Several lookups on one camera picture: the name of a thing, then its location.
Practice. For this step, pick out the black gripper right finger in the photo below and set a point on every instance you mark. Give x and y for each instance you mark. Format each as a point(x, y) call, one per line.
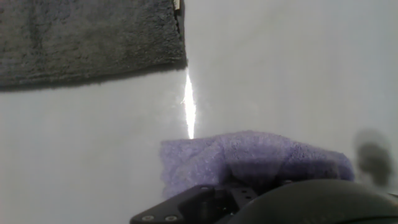
point(281, 182)

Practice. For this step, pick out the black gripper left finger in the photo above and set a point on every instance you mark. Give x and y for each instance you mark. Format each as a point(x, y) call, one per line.
point(192, 207)

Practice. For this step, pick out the purple fluffy cloth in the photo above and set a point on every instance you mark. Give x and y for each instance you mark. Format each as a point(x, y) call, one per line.
point(248, 155)

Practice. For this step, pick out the grey glossy table sheet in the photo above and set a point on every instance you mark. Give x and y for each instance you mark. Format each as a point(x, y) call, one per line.
point(93, 149)

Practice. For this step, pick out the dark grey towel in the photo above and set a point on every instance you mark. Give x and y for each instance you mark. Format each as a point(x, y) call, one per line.
point(87, 40)

